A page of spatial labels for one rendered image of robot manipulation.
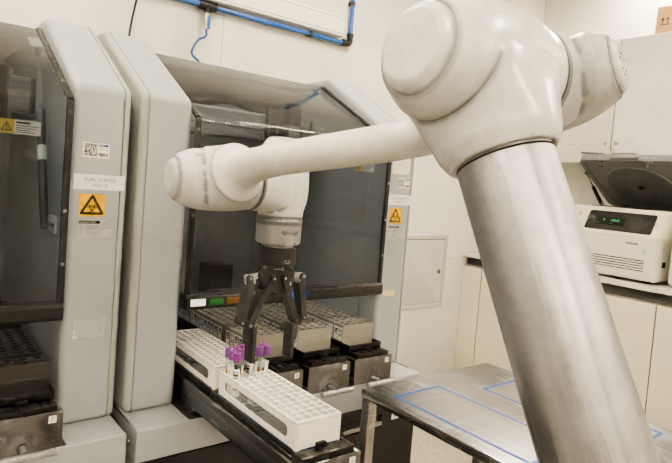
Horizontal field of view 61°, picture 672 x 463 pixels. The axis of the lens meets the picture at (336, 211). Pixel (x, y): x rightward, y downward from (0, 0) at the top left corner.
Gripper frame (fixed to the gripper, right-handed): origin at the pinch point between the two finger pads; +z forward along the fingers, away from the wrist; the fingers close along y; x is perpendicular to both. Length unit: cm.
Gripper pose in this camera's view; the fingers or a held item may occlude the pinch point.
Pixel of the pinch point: (269, 345)
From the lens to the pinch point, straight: 118.0
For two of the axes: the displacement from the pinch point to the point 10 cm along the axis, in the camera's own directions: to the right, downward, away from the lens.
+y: 7.9, 0.4, 6.2
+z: -0.8, 10.0, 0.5
